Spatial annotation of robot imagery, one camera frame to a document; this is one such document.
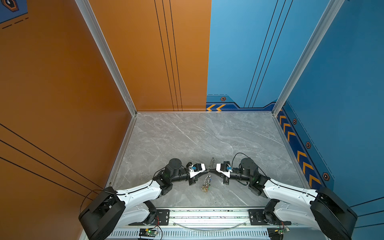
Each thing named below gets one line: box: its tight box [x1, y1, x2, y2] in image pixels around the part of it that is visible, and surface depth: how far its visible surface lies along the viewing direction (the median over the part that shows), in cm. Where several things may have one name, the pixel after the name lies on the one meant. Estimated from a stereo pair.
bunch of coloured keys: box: [201, 175, 212, 193], surface depth 74 cm
